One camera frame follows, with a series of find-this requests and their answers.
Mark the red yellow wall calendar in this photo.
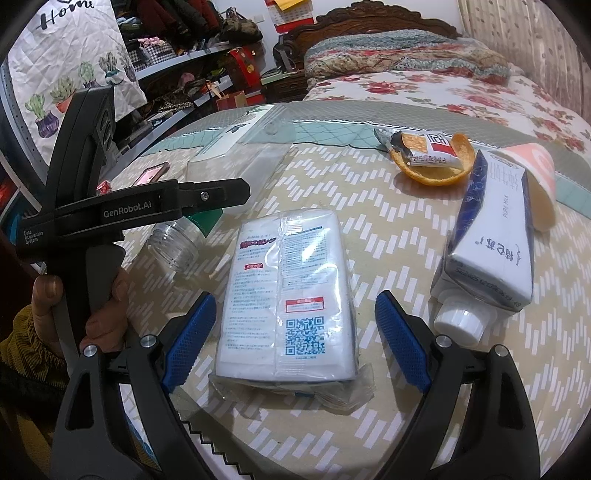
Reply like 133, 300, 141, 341
264, 0, 315, 33

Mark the clear plastic bottle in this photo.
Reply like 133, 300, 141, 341
148, 210, 225, 273

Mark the red gift box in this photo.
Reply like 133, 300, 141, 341
226, 46, 262, 88

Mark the brown handbag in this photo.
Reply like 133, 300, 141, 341
219, 9, 264, 42

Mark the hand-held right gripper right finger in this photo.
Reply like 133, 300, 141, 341
372, 291, 541, 480

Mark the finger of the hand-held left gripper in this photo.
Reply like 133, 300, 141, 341
175, 178, 251, 217

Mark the floral bedsheet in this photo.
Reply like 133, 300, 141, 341
302, 67, 591, 158

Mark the white tissue pack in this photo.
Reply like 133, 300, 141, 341
209, 209, 375, 407

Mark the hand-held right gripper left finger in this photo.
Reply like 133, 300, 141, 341
55, 292, 218, 480

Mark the grey metal shelf rack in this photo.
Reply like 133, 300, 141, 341
0, 28, 264, 222

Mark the pink phone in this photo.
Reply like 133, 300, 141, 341
131, 161, 171, 188

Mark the dark wooden nightstand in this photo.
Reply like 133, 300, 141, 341
261, 69, 308, 104

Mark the row of red black bags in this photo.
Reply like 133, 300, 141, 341
117, 0, 222, 35

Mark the orange peel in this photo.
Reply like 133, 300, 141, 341
390, 131, 476, 186

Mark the carved wooden headboard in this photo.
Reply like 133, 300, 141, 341
272, 0, 462, 88

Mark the patchwork quilt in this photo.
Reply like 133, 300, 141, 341
302, 30, 525, 79

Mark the leaf patterned curtain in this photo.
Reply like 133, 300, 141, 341
457, 0, 568, 88

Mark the cactus print cloth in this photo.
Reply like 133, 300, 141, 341
7, 0, 148, 139

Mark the person's left hand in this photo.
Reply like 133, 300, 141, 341
31, 268, 132, 357

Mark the silver red snack wrapper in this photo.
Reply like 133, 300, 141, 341
373, 127, 460, 167

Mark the orange paper bag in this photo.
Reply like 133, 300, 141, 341
215, 88, 247, 112

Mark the pink white paper cup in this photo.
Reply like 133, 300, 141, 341
501, 142, 557, 232

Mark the blue white milk carton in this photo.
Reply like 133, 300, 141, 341
429, 148, 536, 347

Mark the clear plastic package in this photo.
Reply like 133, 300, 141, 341
185, 104, 296, 185

